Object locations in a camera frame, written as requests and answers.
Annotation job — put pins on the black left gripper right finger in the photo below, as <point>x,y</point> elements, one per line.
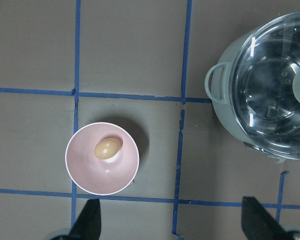
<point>257,223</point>

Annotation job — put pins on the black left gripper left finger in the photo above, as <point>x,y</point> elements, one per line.
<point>88,224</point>

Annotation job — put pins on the brown egg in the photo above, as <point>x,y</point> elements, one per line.
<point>107,148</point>

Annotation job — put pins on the glass pot lid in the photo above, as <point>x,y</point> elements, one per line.
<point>265,87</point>

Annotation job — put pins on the pale green electric pot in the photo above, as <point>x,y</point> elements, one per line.
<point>217,86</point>

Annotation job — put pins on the pink bowl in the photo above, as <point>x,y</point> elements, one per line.
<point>101,175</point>

